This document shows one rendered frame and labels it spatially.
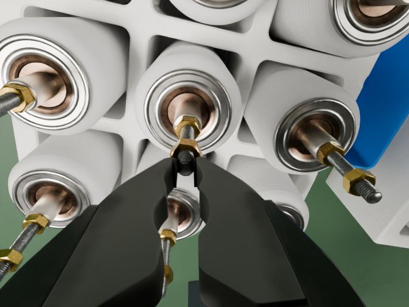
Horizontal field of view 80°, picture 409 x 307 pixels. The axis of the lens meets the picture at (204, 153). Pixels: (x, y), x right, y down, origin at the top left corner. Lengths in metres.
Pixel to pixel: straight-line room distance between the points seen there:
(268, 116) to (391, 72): 0.32
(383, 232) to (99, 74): 0.47
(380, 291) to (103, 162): 0.96
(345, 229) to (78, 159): 0.67
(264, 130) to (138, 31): 0.16
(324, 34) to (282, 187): 0.16
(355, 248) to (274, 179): 0.58
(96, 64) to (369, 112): 0.44
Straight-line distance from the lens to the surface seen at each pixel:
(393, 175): 0.51
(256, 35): 0.28
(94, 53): 0.23
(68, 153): 0.28
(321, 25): 0.23
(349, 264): 0.90
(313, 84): 0.24
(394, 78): 0.51
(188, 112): 0.19
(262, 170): 0.31
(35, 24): 0.24
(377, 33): 0.24
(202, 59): 0.21
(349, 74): 0.33
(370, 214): 0.53
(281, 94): 0.24
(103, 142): 0.32
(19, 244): 0.26
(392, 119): 0.49
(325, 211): 0.70
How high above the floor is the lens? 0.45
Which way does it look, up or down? 61 degrees down
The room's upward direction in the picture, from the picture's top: 175 degrees clockwise
